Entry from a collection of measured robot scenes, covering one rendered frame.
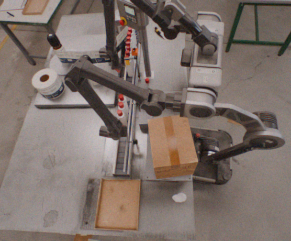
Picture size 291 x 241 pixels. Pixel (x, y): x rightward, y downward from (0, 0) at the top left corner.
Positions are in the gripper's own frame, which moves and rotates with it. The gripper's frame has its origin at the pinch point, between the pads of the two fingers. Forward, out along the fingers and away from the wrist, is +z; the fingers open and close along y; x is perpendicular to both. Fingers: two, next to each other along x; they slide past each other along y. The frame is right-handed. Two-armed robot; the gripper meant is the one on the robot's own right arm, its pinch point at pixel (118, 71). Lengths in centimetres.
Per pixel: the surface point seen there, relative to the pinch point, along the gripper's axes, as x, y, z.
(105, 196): -2, 89, 17
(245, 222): 110, 95, 99
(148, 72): 21.4, -10.1, 13.9
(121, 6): 7.9, -16.6, -41.5
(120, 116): 7.0, 41.3, -3.7
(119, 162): 6, 68, 13
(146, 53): 21.1, -10.4, -7.4
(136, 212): 19, 97, 17
